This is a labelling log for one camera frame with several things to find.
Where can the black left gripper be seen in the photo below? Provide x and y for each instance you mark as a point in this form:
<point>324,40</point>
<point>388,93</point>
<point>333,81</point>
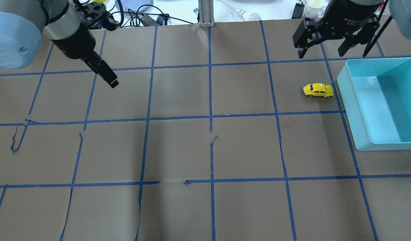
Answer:
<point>74,43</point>

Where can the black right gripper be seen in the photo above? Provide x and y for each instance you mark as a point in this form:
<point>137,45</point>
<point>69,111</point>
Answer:
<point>353,15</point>

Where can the yellow beetle toy car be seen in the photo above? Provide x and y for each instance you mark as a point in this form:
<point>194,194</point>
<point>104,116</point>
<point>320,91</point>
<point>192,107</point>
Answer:
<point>318,90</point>

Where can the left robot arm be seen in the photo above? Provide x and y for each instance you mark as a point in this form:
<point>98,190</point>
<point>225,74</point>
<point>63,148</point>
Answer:
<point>65,22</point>

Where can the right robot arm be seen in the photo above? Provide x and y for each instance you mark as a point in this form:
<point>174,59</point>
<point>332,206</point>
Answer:
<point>398,10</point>

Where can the light blue plastic bin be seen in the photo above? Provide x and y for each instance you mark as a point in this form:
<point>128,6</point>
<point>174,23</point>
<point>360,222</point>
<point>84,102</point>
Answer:
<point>377,97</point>

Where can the aluminium frame post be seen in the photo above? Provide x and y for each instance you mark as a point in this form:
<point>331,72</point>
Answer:
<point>206,13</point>

